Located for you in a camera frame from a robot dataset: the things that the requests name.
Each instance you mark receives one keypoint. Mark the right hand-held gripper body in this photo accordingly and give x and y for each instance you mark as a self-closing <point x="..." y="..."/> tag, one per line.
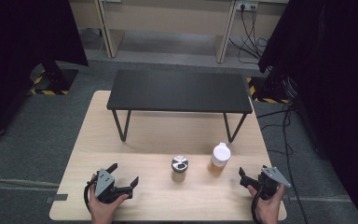
<point x="270" y="185"/>

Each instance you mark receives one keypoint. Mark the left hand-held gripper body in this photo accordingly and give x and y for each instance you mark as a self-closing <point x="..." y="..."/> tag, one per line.
<point x="104" y="183"/>

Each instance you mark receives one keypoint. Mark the glass jar with white lid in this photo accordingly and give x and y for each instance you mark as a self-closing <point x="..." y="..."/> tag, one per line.
<point x="220" y="157"/>

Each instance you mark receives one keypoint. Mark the glass jar with silver lid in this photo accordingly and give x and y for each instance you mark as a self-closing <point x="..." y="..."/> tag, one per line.
<point x="179" y="168"/>

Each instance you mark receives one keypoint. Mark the black shelf rack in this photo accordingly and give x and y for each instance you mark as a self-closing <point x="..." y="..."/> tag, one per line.
<point x="180" y="91"/>

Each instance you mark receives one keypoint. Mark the person's right hand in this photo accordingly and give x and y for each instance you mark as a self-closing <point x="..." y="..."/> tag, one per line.
<point x="268" y="210"/>

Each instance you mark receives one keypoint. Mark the person's left hand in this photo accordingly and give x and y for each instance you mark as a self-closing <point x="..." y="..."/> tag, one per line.
<point x="103" y="213"/>

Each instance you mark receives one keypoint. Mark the grey floor tape patch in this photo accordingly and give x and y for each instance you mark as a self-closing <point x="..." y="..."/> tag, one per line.
<point x="57" y="197"/>

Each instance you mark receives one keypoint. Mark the black stand base striped tape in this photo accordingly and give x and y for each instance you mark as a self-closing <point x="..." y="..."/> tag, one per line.
<point x="268" y="90"/>
<point x="54" y="81"/>

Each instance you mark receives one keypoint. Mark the black curtain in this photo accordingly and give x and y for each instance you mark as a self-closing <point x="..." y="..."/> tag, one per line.
<point x="332" y="77"/>
<point x="15" y="46"/>

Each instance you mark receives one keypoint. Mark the beige desk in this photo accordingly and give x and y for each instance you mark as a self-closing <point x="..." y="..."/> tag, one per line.
<point x="167" y="15"/>

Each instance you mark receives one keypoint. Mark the white wall power socket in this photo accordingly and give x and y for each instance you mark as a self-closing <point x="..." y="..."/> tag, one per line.
<point x="247" y="5"/>

